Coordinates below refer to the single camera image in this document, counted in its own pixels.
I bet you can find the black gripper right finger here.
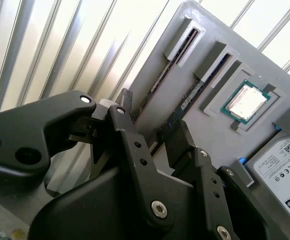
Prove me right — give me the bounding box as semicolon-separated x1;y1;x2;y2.
164;119;288;240

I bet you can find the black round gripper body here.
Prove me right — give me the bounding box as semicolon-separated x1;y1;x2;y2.
28;166;210;240

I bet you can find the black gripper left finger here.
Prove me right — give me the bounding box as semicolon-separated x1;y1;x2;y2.
0;87;175;232

